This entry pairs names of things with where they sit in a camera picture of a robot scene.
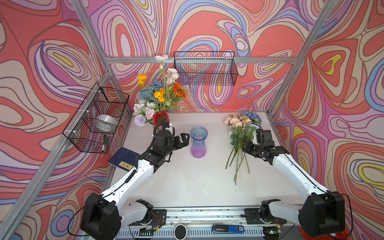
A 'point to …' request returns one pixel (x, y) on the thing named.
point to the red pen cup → (344, 235)
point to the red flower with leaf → (159, 116)
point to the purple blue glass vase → (199, 135)
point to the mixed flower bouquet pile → (243, 129)
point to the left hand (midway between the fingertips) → (185, 136)
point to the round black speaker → (180, 232)
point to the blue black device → (219, 228)
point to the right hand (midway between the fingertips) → (245, 150)
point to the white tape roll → (105, 123)
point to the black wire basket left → (100, 100)
